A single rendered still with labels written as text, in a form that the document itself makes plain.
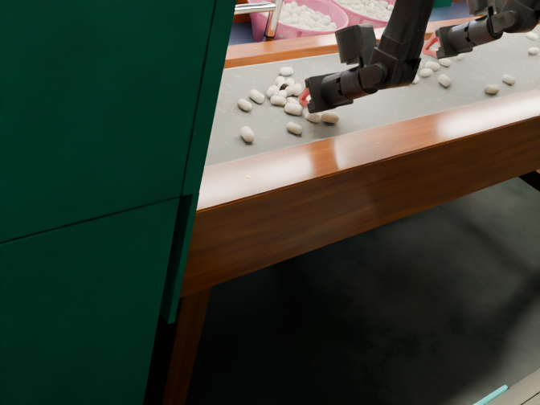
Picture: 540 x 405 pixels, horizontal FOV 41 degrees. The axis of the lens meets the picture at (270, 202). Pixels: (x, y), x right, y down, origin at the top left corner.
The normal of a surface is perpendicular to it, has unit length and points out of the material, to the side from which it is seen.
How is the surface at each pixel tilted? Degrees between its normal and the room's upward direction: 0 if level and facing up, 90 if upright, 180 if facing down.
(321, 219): 90
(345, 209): 90
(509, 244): 0
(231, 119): 0
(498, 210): 0
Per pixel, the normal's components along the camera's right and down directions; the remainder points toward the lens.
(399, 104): 0.22, -0.79
